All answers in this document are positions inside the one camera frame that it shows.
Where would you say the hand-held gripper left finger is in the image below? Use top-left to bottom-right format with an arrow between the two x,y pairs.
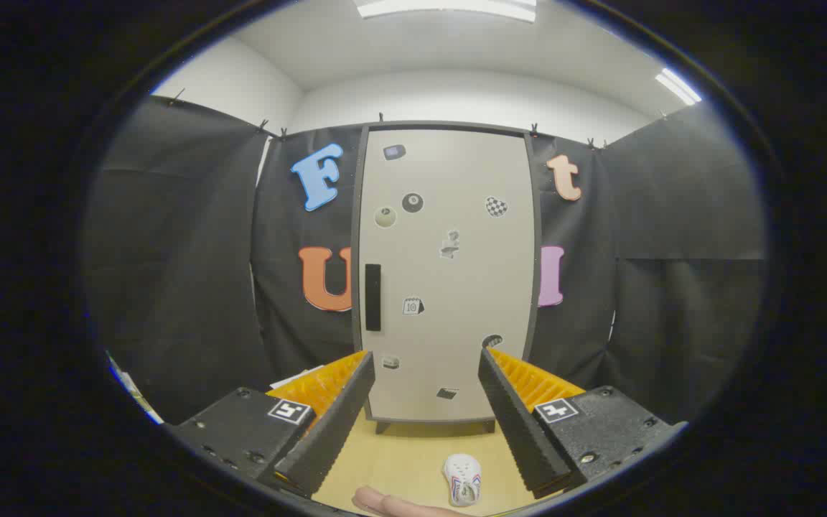
169,350 -> 377,500

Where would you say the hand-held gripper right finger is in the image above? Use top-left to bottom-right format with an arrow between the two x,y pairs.
478,348 -> 688,500

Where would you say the white shoe with striped sides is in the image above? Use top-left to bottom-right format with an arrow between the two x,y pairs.
443,453 -> 483,508

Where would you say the black cabinet door handle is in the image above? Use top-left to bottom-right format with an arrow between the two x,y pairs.
365,264 -> 383,332

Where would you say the white tray of small items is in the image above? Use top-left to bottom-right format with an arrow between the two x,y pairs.
106,350 -> 164,426

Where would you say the small ceiling light panel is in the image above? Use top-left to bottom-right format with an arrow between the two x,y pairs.
655,67 -> 703,107

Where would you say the long ceiling light panel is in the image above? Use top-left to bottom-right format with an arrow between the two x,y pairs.
354,0 -> 538,24

